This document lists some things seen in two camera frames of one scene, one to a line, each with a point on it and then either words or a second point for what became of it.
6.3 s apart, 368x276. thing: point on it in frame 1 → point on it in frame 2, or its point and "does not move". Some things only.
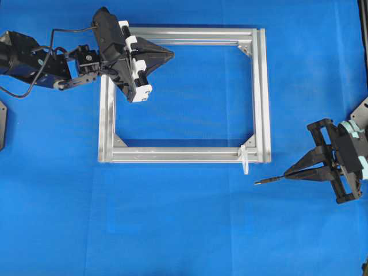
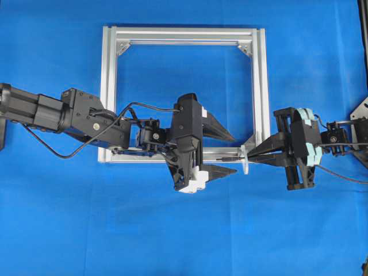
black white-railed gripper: [128, 69] → [185, 156]
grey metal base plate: [360, 115] does not move
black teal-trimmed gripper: [343, 145] → [305, 136]
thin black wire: [264, 180] → [235, 159]
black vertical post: [363, 9] does not move
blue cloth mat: [63, 213] does not move
